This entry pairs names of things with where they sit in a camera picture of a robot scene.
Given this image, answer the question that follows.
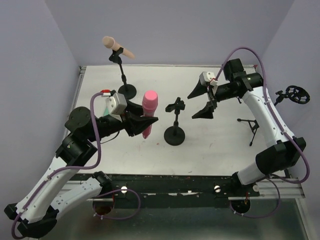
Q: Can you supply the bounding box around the pink toy microphone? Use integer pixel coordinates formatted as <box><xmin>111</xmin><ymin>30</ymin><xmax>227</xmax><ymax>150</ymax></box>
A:
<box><xmin>141</xmin><ymin>90</ymin><xmax>159</xmax><ymax>140</ymax></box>

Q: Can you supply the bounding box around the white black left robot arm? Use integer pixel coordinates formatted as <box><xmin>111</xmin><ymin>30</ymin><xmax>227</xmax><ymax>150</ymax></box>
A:
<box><xmin>4</xmin><ymin>92</ymin><xmax>158</xmax><ymax>240</ymax></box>

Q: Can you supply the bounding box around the peach toy microphone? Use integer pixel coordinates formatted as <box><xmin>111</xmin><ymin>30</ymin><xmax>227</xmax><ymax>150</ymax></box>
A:
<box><xmin>102</xmin><ymin>36</ymin><xmax>135</xmax><ymax>59</ymax></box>

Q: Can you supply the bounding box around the black mic stand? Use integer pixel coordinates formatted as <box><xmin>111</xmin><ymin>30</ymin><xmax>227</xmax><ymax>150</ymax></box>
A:
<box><xmin>164</xmin><ymin>97</ymin><xmax>186</xmax><ymax>146</ymax></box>
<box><xmin>108</xmin><ymin>47</ymin><xmax>137</xmax><ymax>100</ymax></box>

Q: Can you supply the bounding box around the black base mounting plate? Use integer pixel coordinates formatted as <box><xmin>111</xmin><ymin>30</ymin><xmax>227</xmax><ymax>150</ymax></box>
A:
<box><xmin>82</xmin><ymin>172</ymin><xmax>261</xmax><ymax>210</ymax></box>

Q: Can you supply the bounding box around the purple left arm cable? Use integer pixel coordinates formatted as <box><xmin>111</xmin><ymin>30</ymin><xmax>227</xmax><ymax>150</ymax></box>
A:
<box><xmin>11</xmin><ymin>90</ymin><xmax>141</xmax><ymax>238</ymax></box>

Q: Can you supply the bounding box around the green toy microphone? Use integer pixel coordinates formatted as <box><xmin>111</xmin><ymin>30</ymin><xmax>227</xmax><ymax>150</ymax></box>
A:
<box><xmin>102</xmin><ymin>106</ymin><xmax>110</xmax><ymax>117</ymax></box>

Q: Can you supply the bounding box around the black tripod with round mount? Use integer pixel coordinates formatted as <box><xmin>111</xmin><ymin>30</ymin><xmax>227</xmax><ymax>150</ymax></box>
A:
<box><xmin>236</xmin><ymin>85</ymin><xmax>310</xmax><ymax>147</ymax></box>

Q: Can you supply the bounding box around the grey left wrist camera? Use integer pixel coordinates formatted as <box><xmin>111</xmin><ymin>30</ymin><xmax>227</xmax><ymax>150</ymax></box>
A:
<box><xmin>105</xmin><ymin>92</ymin><xmax>127</xmax><ymax>115</ymax></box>

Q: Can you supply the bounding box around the aluminium rail right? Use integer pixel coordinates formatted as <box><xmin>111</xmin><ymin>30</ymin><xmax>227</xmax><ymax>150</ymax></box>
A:
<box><xmin>228</xmin><ymin>178</ymin><xmax>305</xmax><ymax>201</ymax></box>

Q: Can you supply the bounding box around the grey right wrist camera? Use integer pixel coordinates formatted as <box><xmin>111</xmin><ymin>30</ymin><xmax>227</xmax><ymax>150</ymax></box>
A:
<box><xmin>199</xmin><ymin>71</ymin><xmax>218</xmax><ymax>88</ymax></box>

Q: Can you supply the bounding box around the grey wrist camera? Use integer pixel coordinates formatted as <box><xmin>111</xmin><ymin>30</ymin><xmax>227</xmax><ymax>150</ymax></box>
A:
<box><xmin>199</xmin><ymin>71</ymin><xmax>218</xmax><ymax>88</ymax></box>
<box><xmin>105</xmin><ymin>92</ymin><xmax>127</xmax><ymax>115</ymax></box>

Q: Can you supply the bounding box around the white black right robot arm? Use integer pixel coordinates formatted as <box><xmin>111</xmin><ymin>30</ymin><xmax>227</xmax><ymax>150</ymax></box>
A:
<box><xmin>188</xmin><ymin>58</ymin><xmax>307</xmax><ymax>186</ymax></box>

